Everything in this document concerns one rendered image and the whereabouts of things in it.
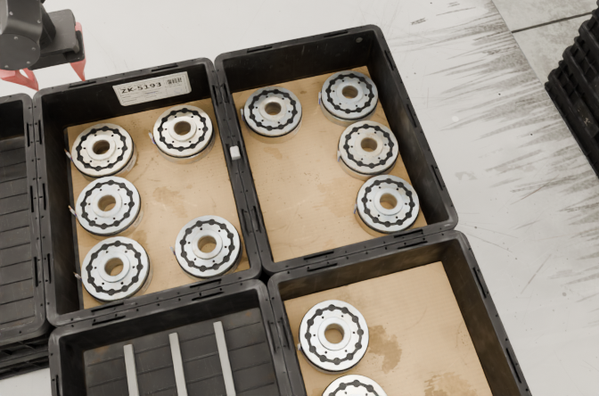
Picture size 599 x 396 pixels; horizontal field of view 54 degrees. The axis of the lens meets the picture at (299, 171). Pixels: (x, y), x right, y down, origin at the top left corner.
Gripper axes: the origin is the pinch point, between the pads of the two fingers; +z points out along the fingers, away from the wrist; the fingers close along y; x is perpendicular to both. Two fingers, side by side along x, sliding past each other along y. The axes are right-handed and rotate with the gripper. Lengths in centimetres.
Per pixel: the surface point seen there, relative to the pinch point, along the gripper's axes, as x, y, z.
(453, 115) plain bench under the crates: 0, 68, 37
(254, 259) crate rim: -27.8, 20.4, 13.7
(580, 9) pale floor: 70, 168, 106
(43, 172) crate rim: -5.9, -7.5, 13.4
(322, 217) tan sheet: -20.1, 33.1, 23.6
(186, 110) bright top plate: 4.5, 15.3, 20.5
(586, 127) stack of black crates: 9, 125, 79
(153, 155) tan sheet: -1.3, 8.0, 23.4
